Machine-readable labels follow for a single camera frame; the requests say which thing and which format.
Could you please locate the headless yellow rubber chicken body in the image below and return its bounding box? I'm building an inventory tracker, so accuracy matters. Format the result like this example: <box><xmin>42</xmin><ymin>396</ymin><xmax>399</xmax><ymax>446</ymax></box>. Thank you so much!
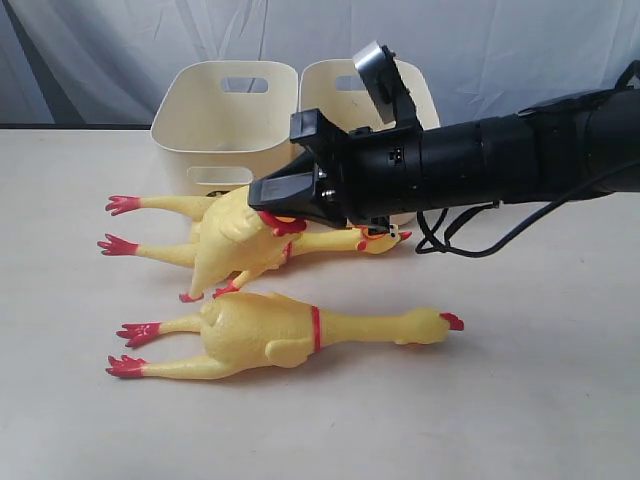
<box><xmin>179</xmin><ymin>187</ymin><xmax>307</xmax><ymax>303</ymax></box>

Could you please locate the cream bin with X mark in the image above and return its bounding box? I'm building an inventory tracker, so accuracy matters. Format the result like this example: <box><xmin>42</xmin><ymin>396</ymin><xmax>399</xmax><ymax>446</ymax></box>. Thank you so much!
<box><xmin>299</xmin><ymin>58</ymin><xmax>442</xmax><ymax>226</ymax></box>

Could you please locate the cream bin with circle mark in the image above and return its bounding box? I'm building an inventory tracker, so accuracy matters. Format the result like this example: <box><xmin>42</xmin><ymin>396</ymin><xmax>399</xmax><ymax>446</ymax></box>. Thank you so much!
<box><xmin>150</xmin><ymin>60</ymin><xmax>298</xmax><ymax>195</ymax></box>

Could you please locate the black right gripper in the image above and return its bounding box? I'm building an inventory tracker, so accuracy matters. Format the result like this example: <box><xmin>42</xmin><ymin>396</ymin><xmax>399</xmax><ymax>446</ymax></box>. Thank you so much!
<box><xmin>247</xmin><ymin>108</ymin><xmax>423</xmax><ymax>230</ymax></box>

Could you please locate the yellow rubber chicken facing up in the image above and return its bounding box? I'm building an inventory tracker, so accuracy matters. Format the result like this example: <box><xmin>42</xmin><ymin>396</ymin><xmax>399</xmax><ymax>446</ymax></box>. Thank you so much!
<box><xmin>97</xmin><ymin>195</ymin><xmax>412</xmax><ymax>268</ymax></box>

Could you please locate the yellow rubber chicken face down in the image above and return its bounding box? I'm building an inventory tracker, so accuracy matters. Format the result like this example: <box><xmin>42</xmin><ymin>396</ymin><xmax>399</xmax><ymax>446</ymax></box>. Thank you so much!
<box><xmin>106</xmin><ymin>292</ymin><xmax>465</xmax><ymax>380</ymax></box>

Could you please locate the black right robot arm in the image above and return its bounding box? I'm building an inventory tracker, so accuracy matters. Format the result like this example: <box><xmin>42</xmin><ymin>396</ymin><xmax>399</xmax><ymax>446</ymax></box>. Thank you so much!
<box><xmin>248</xmin><ymin>63</ymin><xmax>639</xmax><ymax>228</ymax></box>

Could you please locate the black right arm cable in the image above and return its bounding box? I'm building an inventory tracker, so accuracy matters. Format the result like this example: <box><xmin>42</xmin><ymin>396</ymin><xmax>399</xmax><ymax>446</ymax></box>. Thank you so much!
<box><xmin>414</xmin><ymin>162</ymin><xmax>640</xmax><ymax>259</ymax></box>

